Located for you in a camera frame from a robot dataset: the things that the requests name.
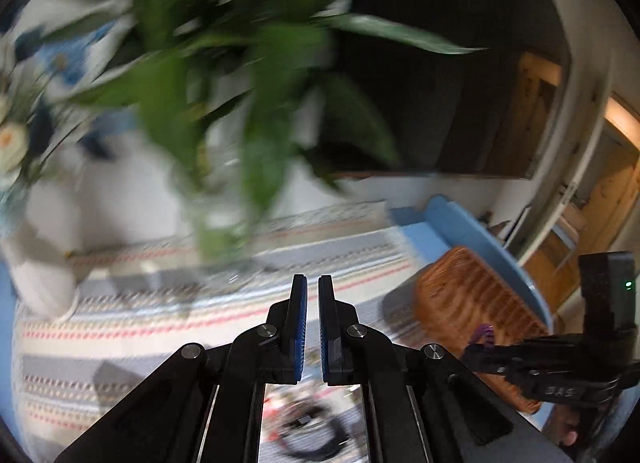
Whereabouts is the clear glass vase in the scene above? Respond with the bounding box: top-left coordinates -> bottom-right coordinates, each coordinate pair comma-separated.
170,145 -> 264,293

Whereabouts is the right hand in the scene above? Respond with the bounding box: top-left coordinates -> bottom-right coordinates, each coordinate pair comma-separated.
542,405 -> 580,447

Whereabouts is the striped woven table runner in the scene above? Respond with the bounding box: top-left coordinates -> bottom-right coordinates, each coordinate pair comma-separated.
12,203 -> 430,462

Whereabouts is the white and blue flower bouquet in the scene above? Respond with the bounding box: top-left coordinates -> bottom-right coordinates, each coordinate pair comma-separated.
1,22 -> 114,192

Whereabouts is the white ceramic vase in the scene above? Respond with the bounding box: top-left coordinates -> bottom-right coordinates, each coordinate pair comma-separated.
1,177 -> 79,322

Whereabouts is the green leafy plant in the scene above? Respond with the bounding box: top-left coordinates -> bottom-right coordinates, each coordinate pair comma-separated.
29,0 -> 490,216

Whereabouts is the purple spiral hair tie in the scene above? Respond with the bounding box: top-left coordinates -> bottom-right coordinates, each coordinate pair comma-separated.
467,323 -> 497,348

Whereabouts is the brown wicker basket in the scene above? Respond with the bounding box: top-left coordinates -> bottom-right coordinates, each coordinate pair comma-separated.
413,245 -> 551,415

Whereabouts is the black television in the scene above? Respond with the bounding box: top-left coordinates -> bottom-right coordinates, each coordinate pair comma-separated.
333,0 -> 568,179

